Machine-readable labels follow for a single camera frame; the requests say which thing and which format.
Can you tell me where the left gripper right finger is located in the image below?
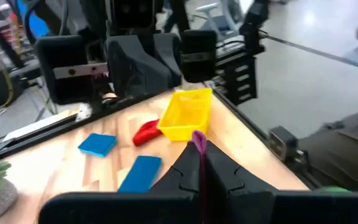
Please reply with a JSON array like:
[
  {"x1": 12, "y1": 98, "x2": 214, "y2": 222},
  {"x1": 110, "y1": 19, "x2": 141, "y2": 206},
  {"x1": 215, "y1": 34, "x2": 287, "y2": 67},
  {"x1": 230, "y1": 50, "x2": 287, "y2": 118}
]
[{"x1": 205, "y1": 141, "x2": 278, "y2": 193}]

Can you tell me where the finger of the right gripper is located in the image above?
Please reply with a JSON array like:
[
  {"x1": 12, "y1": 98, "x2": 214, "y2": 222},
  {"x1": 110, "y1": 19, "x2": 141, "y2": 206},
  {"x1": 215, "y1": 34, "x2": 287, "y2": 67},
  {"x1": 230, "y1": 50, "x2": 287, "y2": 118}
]
[
  {"x1": 106, "y1": 34, "x2": 174, "y2": 98},
  {"x1": 153, "y1": 32, "x2": 183, "y2": 88}
]

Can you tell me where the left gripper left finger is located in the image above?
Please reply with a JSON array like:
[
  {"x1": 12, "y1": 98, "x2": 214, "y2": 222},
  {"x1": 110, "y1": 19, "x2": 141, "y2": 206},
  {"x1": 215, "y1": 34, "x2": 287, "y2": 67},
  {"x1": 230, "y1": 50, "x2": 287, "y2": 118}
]
[{"x1": 149, "y1": 142, "x2": 203, "y2": 193}]

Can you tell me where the purple cloth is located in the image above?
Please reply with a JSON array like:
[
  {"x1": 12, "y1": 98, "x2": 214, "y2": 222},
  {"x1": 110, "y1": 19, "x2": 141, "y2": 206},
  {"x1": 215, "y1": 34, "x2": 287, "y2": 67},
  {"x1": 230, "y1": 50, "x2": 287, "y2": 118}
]
[{"x1": 191, "y1": 129, "x2": 208, "y2": 224}]

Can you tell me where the blue sponge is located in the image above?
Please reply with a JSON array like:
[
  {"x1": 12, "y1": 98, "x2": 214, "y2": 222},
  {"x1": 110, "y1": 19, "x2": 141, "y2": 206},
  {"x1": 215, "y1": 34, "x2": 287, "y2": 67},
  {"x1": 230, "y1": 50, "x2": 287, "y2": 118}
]
[
  {"x1": 117, "y1": 155, "x2": 163, "y2": 193},
  {"x1": 77, "y1": 133, "x2": 118, "y2": 158}
]

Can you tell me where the yellow plastic basket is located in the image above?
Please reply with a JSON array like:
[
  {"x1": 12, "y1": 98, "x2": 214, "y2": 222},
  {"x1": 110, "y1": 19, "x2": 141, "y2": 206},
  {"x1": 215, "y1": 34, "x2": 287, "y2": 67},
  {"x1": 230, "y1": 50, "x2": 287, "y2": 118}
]
[{"x1": 157, "y1": 88, "x2": 214, "y2": 142}]

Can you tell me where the pink silicone piece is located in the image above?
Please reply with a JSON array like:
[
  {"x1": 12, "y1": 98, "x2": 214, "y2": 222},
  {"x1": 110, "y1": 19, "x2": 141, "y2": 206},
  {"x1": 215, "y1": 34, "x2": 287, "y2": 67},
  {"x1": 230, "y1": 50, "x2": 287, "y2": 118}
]
[{"x1": 132, "y1": 119, "x2": 164, "y2": 147}]

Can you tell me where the blue screen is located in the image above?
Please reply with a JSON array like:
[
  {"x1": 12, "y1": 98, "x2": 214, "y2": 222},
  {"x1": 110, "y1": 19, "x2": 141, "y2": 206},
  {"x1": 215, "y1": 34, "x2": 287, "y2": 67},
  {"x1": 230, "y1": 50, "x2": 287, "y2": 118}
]
[{"x1": 16, "y1": 0, "x2": 51, "y2": 40}]

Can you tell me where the dark grey clamp block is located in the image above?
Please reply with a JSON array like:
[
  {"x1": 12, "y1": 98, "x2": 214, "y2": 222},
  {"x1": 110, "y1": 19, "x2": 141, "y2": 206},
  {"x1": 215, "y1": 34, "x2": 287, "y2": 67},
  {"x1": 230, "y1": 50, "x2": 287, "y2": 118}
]
[{"x1": 268, "y1": 125, "x2": 308, "y2": 164}]

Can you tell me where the white paper sheet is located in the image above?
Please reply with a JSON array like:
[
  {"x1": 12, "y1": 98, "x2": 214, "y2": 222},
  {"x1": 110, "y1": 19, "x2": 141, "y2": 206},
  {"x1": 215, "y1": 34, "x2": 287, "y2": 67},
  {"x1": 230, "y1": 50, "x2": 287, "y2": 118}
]
[{"x1": 1, "y1": 110, "x2": 85, "y2": 144}]

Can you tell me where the green plastic bucket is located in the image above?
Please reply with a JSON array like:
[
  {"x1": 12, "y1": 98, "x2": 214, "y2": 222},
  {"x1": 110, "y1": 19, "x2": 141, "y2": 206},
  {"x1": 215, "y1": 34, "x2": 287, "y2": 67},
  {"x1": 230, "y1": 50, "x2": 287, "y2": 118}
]
[{"x1": 314, "y1": 185, "x2": 351, "y2": 192}]

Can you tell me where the person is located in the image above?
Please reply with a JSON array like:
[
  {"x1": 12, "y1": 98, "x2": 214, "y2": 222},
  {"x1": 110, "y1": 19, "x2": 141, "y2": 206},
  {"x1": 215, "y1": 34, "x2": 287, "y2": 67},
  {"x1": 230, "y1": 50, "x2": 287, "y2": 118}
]
[{"x1": 296, "y1": 9, "x2": 358, "y2": 191}]

